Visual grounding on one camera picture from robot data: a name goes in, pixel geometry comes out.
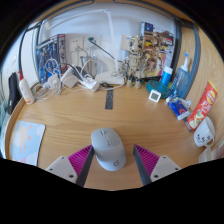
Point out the white charger block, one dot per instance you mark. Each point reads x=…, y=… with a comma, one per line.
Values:
x=69, y=78

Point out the small white desk clock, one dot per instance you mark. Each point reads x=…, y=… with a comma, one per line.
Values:
x=154, y=95

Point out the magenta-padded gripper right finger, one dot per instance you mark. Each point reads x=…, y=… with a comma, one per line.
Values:
x=148, y=160

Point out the blue tissue packet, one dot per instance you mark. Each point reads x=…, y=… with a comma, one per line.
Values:
x=178, y=108

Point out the blue spray bottle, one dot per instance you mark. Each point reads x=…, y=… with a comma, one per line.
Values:
x=180, y=81

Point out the blue model kit box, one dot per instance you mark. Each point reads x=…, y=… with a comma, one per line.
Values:
x=50, y=58

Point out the white desk lamp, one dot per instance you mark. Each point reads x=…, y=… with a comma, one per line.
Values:
x=111, y=43

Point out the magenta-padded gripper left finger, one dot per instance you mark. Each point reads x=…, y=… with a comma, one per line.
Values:
x=80, y=160

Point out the small blue-capped white bottle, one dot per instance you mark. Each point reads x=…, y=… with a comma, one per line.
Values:
x=166, y=76

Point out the flat black strip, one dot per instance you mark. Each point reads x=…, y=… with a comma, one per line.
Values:
x=109, y=99

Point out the colourful printed box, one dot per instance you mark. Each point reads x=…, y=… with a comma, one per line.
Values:
x=158, y=50

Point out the grey computer mouse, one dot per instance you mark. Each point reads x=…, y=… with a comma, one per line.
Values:
x=109, y=150

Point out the white mug with black drawing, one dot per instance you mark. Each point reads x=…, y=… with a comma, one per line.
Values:
x=203, y=132

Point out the beige robot figure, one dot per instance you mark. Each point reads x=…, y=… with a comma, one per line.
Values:
x=135, y=65

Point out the pale blue sun-print mouse pad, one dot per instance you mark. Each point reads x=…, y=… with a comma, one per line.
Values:
x=26, y=141

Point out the red chips can yellow lid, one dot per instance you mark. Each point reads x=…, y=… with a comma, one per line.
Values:
x=202, y=106

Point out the round teal tin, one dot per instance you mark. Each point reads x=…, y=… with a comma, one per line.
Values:
x=163, y=87

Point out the black bag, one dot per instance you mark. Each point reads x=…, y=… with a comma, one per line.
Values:
x=13, y=93

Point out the white bottle with red cap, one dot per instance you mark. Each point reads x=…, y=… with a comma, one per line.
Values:
x=26, y=90

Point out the clear plastic cup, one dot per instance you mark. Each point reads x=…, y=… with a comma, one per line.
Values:
x=213, y=154

